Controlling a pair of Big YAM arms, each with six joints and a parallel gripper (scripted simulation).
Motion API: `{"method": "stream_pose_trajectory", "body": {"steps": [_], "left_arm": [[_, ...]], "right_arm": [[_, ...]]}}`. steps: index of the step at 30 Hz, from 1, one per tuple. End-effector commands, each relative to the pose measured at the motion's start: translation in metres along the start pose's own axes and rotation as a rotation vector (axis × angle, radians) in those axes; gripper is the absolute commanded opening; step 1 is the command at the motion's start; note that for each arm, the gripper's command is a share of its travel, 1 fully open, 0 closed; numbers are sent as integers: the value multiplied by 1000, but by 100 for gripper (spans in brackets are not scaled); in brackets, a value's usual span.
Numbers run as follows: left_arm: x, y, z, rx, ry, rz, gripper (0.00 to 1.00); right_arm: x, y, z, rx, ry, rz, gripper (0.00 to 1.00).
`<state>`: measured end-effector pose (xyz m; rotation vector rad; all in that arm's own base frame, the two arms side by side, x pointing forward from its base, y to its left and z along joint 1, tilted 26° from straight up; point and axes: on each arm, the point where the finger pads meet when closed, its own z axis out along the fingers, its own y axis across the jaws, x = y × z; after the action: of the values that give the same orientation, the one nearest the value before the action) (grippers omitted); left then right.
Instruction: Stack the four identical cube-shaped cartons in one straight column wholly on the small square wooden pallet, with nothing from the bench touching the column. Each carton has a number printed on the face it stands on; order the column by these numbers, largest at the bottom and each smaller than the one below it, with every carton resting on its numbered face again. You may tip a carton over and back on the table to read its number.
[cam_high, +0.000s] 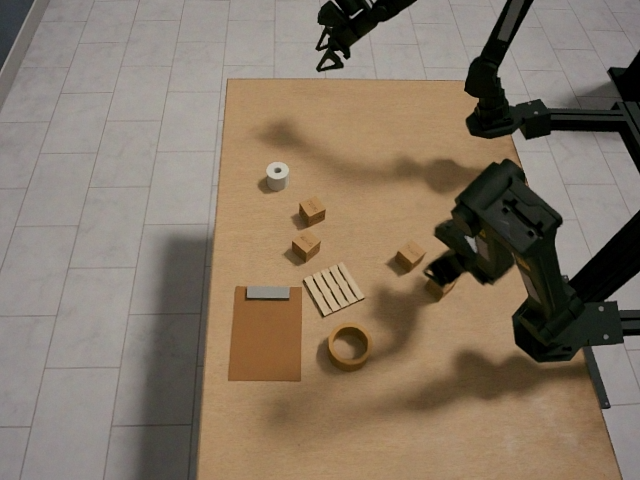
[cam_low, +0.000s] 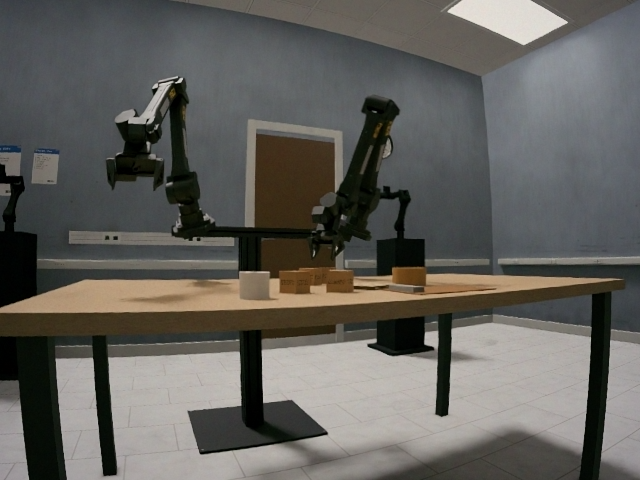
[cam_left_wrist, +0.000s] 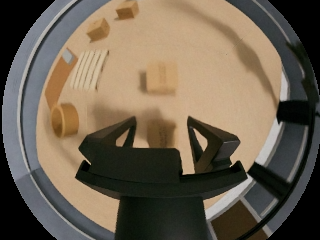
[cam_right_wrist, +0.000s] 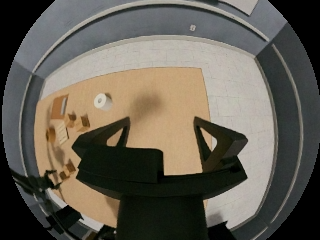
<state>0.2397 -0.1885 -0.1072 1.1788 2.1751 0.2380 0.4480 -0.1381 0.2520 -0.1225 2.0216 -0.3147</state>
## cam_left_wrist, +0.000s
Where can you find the tan cardboard ring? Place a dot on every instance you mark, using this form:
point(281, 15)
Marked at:
point(69, 127)

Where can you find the small square wooden pallet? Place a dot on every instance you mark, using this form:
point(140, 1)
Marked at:
point(91, 69)

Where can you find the brown clipboard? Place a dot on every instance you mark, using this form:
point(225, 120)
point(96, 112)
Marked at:
point(59, 78)

